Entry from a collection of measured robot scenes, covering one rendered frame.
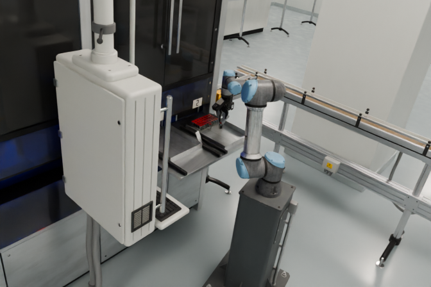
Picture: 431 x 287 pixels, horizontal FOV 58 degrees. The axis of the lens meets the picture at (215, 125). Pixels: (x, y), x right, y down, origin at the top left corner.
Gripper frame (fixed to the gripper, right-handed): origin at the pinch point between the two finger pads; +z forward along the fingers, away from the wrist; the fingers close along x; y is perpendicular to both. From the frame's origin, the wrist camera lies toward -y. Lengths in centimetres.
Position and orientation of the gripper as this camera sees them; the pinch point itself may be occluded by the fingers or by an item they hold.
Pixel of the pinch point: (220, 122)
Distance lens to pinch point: 257.4
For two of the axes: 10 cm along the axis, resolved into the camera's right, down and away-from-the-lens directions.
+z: -1.1, 8.7, 4.8
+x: -7.4, -3.9, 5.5
